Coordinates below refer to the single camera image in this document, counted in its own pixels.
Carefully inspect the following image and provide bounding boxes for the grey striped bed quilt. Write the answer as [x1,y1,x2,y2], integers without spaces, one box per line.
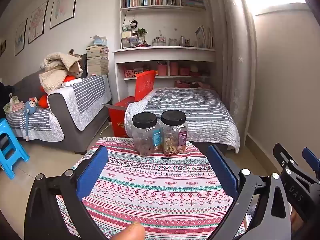
[124,87,241,154]

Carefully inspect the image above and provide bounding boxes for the pink bedding at headboard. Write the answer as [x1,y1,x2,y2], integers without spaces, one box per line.
[174,80,213,89]

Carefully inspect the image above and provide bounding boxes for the desk organiser with pens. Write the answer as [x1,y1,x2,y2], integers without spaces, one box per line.
[152,36,167,47]

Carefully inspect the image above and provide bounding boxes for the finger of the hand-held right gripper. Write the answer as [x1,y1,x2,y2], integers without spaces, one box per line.
[302,147,320,180]
[273,143,298,173]

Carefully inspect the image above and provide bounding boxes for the white floor cable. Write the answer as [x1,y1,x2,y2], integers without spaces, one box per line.
[99,122,111,137]

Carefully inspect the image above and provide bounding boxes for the red cushion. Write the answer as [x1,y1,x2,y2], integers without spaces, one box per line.
[38,86,51,109]

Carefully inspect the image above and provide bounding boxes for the small patterned plush toy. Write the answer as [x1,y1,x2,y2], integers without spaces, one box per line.
[3,93,24,113]

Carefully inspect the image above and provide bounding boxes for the tall stack of books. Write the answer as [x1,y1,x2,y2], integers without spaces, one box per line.
[86,45,110,76]

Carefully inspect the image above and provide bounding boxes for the patterned red green tablecloth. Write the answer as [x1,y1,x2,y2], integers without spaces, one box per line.
[56,137,247,240]

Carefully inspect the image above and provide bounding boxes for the brown plush dog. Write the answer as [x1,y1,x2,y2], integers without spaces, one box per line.
[67,49,85,79]

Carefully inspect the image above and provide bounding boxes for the white lace curtain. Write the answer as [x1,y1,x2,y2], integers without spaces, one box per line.
[202,0,258,136]

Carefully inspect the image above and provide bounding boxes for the red plastic basket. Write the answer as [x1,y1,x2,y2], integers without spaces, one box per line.
[135,70,156,102]

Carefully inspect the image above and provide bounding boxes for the person's left hand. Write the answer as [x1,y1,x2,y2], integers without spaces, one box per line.
[110,221,146,240]

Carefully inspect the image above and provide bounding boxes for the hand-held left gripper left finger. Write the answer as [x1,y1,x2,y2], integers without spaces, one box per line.
[24,145,111,240]

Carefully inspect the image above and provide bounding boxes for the leaning books on shelf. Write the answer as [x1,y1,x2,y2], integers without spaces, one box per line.
[195,25,213,49]

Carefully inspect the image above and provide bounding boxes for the large framed picture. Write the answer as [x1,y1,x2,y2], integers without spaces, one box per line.
[49,0,80,29]

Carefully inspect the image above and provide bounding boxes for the red white plush hat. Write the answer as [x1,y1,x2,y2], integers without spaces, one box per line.
[61,76,83,88]

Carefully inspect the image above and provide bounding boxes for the blue plastic stool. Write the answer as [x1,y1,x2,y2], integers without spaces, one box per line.
[0,118,30,180]

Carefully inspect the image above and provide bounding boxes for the framed blue picture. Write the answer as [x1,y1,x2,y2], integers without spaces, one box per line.
[14,18,28,56]

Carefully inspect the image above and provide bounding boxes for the grey striped sofa cover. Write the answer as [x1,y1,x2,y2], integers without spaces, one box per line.
[6,74,112,142]

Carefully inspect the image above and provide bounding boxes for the clear jar with blue label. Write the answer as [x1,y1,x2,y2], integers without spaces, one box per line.
[132,112,162,157]

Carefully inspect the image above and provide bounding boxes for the framed pink tree picture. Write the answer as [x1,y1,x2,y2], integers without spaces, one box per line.
[28,0,49,44]

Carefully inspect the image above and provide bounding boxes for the blue plush monkey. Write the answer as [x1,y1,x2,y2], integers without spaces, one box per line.
[23,98,39,141]

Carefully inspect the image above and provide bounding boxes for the red cardboard box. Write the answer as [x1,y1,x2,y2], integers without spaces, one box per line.
[100,96,137,138]

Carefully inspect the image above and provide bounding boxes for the clear jar with purple label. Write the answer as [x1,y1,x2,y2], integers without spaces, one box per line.
[161,110,188,156]

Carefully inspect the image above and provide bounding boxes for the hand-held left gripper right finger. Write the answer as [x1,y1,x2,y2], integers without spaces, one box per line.
[207,144,292,240]

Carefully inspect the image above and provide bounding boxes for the blue tissue box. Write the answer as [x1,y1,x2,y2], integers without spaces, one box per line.
[90,35,108,47]

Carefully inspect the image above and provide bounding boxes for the large plush dog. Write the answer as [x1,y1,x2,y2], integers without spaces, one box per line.
[39,52,81,95]

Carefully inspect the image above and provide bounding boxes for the white bookshelf unit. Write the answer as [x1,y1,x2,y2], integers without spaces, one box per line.
[112,0,217,101]

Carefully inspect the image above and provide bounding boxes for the grey sofa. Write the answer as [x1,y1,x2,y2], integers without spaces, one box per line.
[5,69,113,155]

